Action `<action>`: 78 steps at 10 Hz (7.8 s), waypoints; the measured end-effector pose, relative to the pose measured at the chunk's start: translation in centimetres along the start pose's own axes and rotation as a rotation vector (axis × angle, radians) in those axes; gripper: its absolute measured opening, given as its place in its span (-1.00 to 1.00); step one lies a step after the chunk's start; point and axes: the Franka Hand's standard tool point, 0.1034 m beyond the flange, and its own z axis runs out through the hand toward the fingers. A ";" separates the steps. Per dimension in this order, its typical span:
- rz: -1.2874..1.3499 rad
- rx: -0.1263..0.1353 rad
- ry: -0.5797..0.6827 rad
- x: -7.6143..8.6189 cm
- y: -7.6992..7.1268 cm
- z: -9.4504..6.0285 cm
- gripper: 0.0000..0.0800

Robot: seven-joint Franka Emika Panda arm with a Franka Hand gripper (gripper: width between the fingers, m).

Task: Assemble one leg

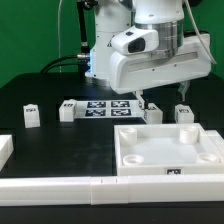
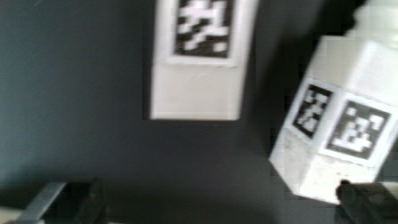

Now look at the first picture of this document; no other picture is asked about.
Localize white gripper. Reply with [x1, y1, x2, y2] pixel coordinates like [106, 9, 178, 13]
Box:
[110, 34, 211, 110]

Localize white square tabletop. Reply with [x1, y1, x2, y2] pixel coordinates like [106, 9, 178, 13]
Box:
[114, 123, 224, 176]

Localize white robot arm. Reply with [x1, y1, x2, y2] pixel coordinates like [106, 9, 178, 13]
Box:
[78, 0, 215, 106]

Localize white marker sheet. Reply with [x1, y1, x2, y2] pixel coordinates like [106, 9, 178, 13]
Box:
[75, 100, 144, 119]

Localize white left fence block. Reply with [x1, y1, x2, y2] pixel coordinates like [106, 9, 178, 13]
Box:
[0, 135, 14, 171]

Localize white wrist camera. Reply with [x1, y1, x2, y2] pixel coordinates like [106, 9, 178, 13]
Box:
[111, 26, 159, 55]

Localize black cables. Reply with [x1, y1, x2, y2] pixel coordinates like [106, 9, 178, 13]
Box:
[39, 0, 98, 74]

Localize white front fence rail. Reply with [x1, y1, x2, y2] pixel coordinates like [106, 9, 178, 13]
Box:
[0, 174, 224, 206]

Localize white thin cable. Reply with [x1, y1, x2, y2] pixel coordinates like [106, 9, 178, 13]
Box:
[57, 0, 64, 74]

